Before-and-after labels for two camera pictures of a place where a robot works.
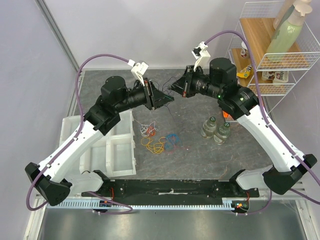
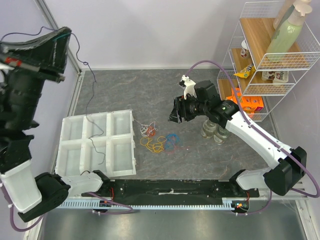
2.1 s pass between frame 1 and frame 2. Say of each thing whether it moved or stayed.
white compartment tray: stayed
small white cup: stayed
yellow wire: stayed
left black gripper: moved
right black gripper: moved
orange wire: stayed
